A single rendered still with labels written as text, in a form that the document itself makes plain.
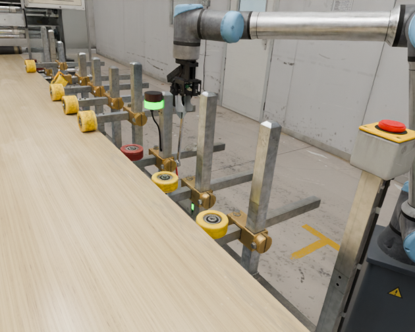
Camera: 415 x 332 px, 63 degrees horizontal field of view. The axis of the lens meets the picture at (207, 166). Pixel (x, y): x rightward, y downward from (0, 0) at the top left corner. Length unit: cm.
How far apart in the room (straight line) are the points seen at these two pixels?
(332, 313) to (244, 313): 23
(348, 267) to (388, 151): 25
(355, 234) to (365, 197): 8
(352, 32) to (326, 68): 279
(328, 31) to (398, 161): 66
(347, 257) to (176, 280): 33
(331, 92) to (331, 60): 32
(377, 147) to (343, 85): 326
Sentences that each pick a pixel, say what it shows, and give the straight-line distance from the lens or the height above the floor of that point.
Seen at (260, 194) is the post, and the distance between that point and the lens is 83.
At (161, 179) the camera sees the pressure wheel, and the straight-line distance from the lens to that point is 102.
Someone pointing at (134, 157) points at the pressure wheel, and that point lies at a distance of 121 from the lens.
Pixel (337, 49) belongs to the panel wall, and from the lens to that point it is 389.
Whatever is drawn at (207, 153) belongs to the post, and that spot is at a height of 99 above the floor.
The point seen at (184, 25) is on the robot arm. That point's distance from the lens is 115.
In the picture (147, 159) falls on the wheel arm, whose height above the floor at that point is 86.
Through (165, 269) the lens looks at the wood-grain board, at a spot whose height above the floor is 90.
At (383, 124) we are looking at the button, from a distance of 61.
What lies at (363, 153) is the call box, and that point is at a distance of 61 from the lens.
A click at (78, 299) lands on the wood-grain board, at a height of 90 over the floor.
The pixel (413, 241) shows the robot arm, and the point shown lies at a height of 80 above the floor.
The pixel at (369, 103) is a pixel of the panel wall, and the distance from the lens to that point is 370.
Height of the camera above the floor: 138
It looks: 25 degrees down
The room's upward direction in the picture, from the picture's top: 4 degrees clockwise
